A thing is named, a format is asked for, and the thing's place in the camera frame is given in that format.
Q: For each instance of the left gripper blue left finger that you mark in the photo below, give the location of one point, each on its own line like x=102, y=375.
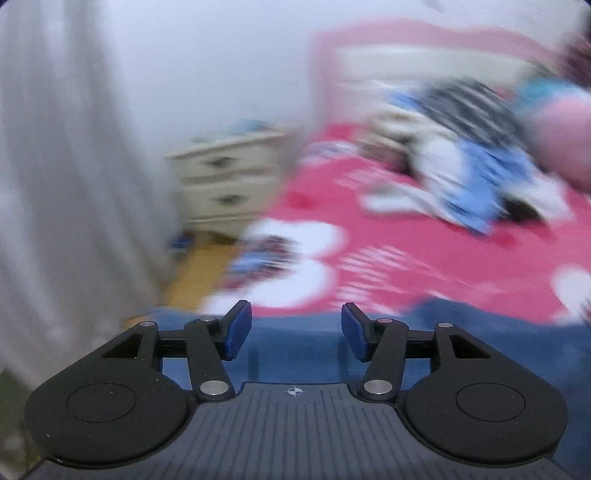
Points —
x=209, y=343

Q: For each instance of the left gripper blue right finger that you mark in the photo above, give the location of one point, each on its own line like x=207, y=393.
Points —
x=382, y=344

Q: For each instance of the blue denim jeans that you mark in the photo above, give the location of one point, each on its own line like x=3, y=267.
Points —
x=311, y=350

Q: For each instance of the blue bottle on floor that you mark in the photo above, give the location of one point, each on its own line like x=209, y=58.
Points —
x=181, y=243

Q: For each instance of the pink floral bed blanket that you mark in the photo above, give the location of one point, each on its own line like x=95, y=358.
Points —
x=317, y=249

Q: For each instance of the grey curtain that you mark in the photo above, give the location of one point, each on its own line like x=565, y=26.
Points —
x=85, y=227

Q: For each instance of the cream bedside nightstand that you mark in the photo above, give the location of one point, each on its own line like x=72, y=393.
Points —
x=226, y=183

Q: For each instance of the black garment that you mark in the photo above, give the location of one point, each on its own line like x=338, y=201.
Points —
x=518, y=211

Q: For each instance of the light blue shirt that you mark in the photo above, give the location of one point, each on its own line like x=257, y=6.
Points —
x=464, y=170

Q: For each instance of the cream knit sweater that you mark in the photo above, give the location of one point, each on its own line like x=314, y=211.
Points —
x=398, y=130

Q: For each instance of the black white plaid shirt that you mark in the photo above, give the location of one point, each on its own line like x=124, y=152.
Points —
x=473, y=111

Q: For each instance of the pink grey floral duvet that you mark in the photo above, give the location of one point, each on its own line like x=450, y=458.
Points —
x=561, y=137

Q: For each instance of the teal printed cloth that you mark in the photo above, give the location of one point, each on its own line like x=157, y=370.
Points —
x=537, y=92

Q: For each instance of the pink cream bed headboard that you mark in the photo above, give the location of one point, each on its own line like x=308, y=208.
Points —
x=347, y=61

